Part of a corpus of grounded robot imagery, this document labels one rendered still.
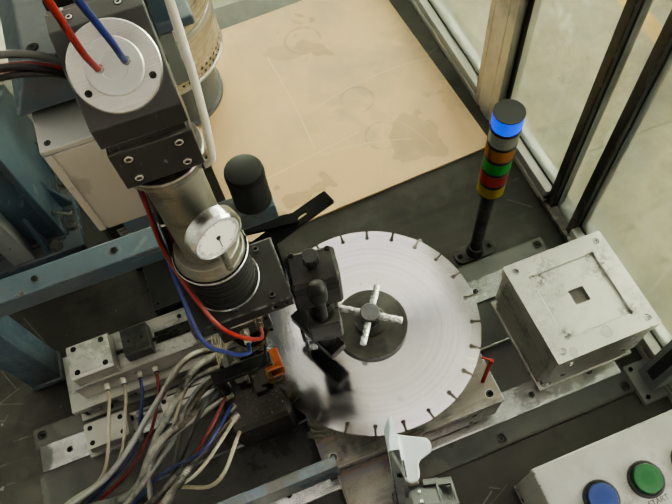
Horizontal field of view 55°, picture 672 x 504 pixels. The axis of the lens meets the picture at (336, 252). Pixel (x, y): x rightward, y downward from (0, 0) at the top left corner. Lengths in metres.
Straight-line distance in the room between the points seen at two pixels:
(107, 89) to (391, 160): 1.00
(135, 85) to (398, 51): 1.19
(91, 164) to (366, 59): 1.07
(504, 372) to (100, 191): 0.80
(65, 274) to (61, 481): 0.39
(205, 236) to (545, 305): 0.68
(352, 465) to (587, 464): 0.34
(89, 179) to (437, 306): 0.59
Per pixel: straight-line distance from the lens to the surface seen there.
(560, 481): 1.01
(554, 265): 1.12
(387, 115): 1.46
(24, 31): 0.58
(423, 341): 0.98
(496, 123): 0.94
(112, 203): 0.63
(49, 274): 1.04
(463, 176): 1.37
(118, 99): 0.45
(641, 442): 1.06
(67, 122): 0.58
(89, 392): 1.19
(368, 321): 0.93
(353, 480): 1.06
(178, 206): 0.55
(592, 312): 1.10
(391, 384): 0.96
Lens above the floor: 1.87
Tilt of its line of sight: 61 degrees down
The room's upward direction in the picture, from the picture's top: 8 degrees counter-clockwise
